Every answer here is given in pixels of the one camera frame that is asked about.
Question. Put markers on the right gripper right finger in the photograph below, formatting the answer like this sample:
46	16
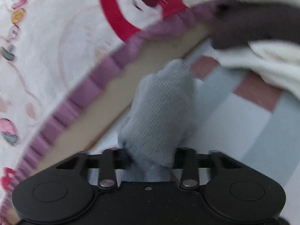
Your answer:
190	162

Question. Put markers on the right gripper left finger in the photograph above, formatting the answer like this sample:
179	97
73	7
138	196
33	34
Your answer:
97	166

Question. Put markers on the grey sweatpants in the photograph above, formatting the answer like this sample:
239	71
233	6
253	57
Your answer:
160	119

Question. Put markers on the bear print headboard cover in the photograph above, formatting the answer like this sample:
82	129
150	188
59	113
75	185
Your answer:
48	48

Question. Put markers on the dark brown folded garment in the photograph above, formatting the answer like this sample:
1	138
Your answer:
237	24

